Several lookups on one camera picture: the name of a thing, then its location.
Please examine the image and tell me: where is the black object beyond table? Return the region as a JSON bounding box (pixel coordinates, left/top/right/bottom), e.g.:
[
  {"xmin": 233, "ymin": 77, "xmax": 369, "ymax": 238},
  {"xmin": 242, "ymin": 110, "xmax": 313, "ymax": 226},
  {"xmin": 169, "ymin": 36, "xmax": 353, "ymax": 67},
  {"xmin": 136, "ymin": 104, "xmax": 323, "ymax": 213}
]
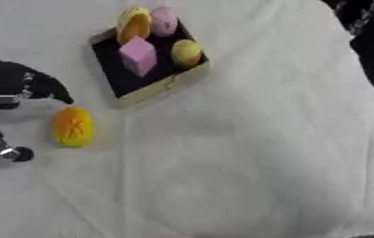
[{"xmin": 322, "ymin": 0, "xmax": 374, "ymax": 97}]

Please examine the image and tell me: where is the yellow round toy fruit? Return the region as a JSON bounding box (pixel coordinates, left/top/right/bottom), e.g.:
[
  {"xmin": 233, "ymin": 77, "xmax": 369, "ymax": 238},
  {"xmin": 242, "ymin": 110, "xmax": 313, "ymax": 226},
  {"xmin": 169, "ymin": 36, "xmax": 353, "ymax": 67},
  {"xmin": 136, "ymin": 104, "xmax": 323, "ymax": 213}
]
[{"xmin": 170, "ymin": 38, "xmax": 204, "ymax": 69}]

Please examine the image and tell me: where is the orange yellow mango toy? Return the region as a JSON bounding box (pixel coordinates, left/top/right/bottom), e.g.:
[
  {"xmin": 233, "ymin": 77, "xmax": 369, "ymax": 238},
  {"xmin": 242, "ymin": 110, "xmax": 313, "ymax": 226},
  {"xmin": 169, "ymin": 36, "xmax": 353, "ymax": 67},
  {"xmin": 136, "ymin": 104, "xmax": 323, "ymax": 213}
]
[{"xmin": 50, "ymin": 106, "xmax": 96, "ymax": 148}]

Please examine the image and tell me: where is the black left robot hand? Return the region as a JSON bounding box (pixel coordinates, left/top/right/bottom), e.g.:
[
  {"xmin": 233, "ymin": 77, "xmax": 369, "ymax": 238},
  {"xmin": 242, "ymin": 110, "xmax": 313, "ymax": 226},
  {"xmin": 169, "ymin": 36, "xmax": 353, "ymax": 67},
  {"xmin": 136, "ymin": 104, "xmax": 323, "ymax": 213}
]
[{"xmin": 0, "ymin": 59, "xmax": 76, "ymax": 163}]

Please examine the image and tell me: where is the pink cube block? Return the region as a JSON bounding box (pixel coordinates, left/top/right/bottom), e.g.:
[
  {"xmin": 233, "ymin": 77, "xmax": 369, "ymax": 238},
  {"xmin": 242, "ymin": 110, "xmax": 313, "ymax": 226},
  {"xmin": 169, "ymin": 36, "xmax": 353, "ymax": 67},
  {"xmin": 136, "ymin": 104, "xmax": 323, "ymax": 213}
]
[{"xmin": 118, "ymin": 35, "xmax": 160, "ymax": 78}]

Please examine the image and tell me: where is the tan box with black inside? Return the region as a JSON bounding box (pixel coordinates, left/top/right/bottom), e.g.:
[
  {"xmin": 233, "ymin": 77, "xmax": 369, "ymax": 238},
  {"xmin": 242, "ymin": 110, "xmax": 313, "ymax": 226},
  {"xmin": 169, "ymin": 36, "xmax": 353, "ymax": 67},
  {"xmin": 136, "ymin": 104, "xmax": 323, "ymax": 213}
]
[{"xmin": 87, "ymin": 18, "xmax": 215, "ymax": 106}]

